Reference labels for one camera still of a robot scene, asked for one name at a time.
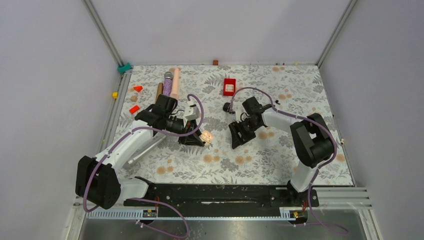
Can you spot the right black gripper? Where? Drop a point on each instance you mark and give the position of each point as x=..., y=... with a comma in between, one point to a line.
x=236, y=127

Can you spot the beige earbud charging case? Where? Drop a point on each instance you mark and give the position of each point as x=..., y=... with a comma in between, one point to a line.
x=206, y=137

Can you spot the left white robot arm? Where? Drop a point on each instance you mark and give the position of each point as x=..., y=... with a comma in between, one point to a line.
x=97, y=181

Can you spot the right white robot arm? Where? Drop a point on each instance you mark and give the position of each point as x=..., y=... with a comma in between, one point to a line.
x=311, y=138

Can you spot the black earbud case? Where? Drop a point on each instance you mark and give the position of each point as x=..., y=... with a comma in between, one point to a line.
x=226, y=107

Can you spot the floral patterned table mat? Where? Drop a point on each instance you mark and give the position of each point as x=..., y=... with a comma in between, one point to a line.
x=270, y=158

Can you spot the red small box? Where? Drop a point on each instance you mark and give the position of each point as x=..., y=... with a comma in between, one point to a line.
x=229, y=87

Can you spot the silver microphone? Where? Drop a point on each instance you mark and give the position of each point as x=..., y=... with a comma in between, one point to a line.
x=144, y=150

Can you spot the pink microphone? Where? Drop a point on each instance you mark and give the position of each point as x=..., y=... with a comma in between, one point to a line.
x=175, y=84

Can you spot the brown microphone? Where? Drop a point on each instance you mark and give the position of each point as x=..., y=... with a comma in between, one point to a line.
x=160, y=90

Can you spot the red flat block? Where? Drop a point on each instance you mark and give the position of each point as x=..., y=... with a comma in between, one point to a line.
x=134, y=109

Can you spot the purple glitter microphone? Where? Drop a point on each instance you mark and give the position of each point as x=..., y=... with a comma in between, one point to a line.
x=167, y=83

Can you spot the tan wooden cube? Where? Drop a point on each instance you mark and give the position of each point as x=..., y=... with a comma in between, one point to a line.
x=134, y=98

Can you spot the red triangular block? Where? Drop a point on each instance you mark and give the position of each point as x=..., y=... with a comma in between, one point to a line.
x=138, y=88

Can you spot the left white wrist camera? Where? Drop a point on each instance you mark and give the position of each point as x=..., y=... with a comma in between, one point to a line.
x=191, y=112

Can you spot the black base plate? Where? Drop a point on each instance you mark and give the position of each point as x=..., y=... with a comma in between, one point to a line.
x=211, y=200

